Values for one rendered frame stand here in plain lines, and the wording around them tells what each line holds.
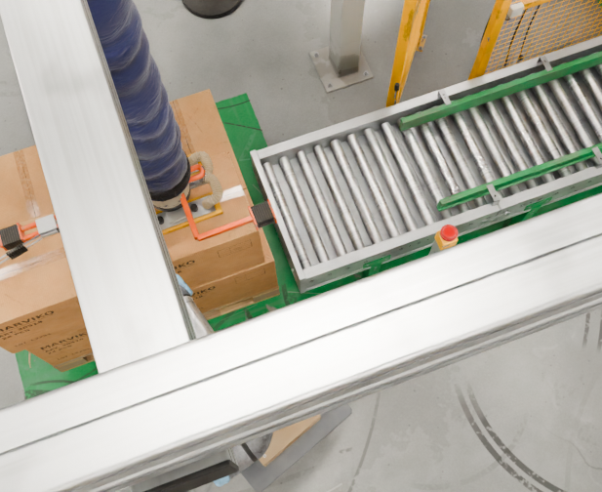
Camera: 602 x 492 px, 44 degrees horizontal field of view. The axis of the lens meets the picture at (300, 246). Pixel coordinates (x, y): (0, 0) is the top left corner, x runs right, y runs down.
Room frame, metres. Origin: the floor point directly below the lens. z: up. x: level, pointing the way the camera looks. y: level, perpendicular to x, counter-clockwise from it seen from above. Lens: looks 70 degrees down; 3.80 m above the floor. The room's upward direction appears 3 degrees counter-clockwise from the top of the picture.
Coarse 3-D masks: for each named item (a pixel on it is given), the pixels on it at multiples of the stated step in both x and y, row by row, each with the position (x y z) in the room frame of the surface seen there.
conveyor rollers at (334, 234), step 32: (544, 96) 1.96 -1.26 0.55; (576, 96) 1.96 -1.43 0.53; (384, 128) 1.82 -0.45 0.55; (448, 128) 1.80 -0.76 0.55; (480, 128) 1.80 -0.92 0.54; (544, 128) 1.78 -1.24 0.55; (576, 128) 1.78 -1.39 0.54; (288, 160) 1.66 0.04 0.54; (320, 160) 1.66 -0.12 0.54; (384, 160) 1.64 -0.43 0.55; (416, 160) 1.64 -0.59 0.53; (480, 160) 1.62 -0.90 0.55; (320, 192) 1.48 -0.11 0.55; (352, 192) 1.48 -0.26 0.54; (416, 192) 1.46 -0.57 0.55; (512, 192) 1.44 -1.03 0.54; (288, 224) 1.33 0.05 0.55; (352, 224) 1.31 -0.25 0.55; (384, 224) 1.31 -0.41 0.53; (416, 224) 1.30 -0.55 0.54; (320, 256) 1.16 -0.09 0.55
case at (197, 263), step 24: (216, 168) 1.44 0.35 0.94; (192, 192) 1.33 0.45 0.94; (240, 192) 1.32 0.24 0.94; (216, 216) 1.21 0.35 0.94; (240, 216) 1.21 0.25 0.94; (168, 240) 1.11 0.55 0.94; (192, 240) 1.11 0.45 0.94; (216, 240) 1.11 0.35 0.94; (240, 240) 1.11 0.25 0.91; (192, 264) 1.04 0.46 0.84; (216, 264) 1.07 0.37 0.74; (240, 264) 1.11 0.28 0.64
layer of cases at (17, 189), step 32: (192, 96) 2.05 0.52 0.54; (192, 128) 1.87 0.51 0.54; (0, 160) 1.73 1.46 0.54; (32, 160) 1.72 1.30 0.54; (0, 192) 1.56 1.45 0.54; (32, 192) 1.55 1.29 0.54; (0, 224) 1.39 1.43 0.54; (192, 288) 1.03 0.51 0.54; (224, 288) 1.07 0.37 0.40; (256, 288) 1.11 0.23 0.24; (32, 352) 0.78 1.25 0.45; (64, 352) 0.81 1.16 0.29
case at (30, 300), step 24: (48, 240) 1.14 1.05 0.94; (24, 264) 1.04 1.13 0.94; (48, 264) 1.03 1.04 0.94; (0, 288) 0.94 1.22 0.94; (24, 288) 0.93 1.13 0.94; (48, 288) 0.93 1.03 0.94; (72, 288) 0.92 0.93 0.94; (0, 312) 0.84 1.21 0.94; (24, 312) 0.83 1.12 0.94; (48, 312) 0.85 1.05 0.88; (72, 312) 0.87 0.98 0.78; (0, 336) 0.77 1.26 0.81; (24, 336) 0.79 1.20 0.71; (48, 336) 0.82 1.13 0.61
